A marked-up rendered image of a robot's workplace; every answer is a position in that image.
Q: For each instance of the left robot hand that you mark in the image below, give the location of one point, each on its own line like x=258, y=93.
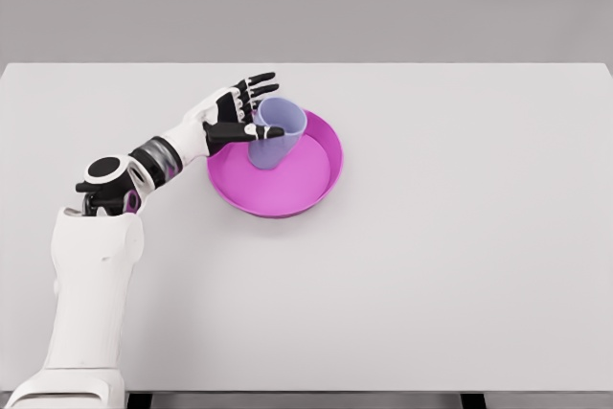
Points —
x=225, y=107

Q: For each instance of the lavender plastic cup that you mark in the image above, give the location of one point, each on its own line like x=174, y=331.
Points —
x=275, y=136

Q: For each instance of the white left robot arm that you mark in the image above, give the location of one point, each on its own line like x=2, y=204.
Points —
x=96, y=246

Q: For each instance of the magenta round plate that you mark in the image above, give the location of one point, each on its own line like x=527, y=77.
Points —
x=287, y=184

